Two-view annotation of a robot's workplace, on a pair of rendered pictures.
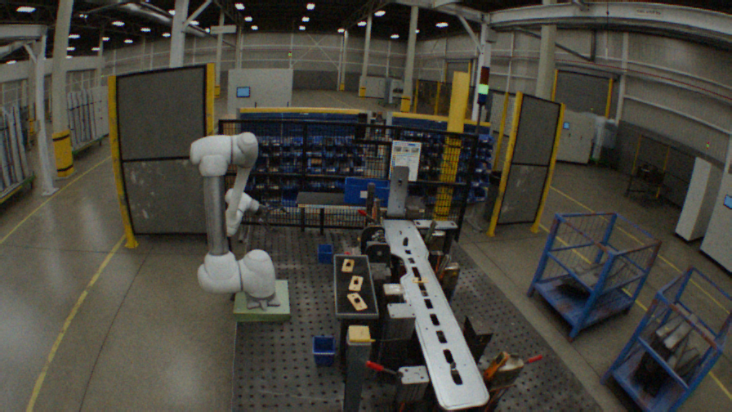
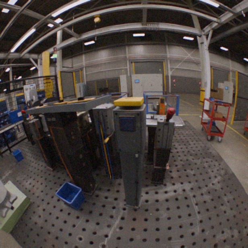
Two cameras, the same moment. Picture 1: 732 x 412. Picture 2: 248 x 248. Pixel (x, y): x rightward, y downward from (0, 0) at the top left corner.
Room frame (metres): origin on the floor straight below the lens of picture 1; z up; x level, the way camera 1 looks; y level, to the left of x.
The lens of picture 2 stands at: (0.61, 0.21, 1.19)
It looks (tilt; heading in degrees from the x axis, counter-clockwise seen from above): 21 degrees down; 296
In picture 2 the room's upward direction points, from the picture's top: 4 degrees counter-clockwise
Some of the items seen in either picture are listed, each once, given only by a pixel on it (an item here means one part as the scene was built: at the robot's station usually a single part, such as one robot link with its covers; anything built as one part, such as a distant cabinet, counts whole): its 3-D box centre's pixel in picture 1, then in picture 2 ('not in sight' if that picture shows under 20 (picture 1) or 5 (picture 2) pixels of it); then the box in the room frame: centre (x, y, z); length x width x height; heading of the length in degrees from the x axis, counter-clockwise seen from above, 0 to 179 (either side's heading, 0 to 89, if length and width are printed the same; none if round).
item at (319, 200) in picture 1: (361, 202); (19, 121); (2.09, 0.03, 1.01); 0.90 x 0.22 x 0.03; 98
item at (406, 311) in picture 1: (393, 347); (110, 145); (0.88, -0.16, 0.90); 0.13 x 0.10 x 0.41; 98
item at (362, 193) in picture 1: (366, 191); (19, 114); (2.10, 0.00, 1.10); 0.30 x 0.17 x 0.13; 92
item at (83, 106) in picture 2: (353, 283); (58, 104); (0.96, 0.02, 1.16); 0.37 x 0.14 x 0.02; 8
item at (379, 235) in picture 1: (372, 277); (52, 133); (1.30, -0.07, 0.94); 0.18 x 0.13 x 0.49; 8
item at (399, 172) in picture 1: (398, 190); (34, 102); (1.95, -0.20, 1.17); 0.12 x 0.01 x 0.34; 98
